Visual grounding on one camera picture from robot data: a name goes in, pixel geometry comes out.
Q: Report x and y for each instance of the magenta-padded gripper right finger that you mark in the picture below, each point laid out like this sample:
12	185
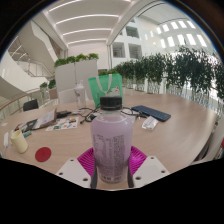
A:
151	170

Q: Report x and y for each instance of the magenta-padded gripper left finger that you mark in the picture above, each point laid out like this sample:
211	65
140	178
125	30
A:
71	171

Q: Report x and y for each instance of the purple drink bottle black cap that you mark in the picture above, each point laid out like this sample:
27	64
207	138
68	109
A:
111	143

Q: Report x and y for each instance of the flat round red coaster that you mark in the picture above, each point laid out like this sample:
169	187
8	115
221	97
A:
43	154

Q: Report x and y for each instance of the clear plastic packet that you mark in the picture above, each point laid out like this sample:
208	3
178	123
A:
150	122

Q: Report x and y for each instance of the colourful sticker sheet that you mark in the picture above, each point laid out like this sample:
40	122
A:
63	123

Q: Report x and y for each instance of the black power adapter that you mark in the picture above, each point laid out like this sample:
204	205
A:
63	114

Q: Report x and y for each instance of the small green tube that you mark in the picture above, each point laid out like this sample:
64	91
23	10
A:
26	134

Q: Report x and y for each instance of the open book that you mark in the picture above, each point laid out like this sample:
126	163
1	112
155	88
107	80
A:
45	119

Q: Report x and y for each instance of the cream yellow mug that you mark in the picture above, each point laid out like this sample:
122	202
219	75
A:
19	142

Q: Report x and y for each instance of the black notebook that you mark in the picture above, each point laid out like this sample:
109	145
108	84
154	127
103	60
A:
27	125

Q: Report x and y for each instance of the white power strip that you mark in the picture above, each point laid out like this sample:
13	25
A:
5	139

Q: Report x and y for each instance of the white chair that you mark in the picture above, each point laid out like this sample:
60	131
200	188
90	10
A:
66	96

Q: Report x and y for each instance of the clear bottle white lid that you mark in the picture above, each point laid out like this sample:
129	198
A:
80	95

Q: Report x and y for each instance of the black chair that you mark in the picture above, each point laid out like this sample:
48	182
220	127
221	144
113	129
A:
30	105

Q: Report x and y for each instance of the brown planter box with plants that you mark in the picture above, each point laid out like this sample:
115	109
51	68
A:
51	90

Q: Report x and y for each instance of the glass railing with wooden handrail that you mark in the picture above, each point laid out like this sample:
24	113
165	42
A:
13	105

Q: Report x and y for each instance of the green tote bag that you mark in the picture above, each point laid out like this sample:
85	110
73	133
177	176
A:
106	87

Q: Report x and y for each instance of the white cabinet topped with plants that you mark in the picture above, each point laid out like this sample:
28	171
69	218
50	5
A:
75	75

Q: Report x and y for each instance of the row of green plants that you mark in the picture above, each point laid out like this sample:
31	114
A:
173	73

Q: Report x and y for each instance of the ceiling light strips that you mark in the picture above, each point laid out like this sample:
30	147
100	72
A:
86	16

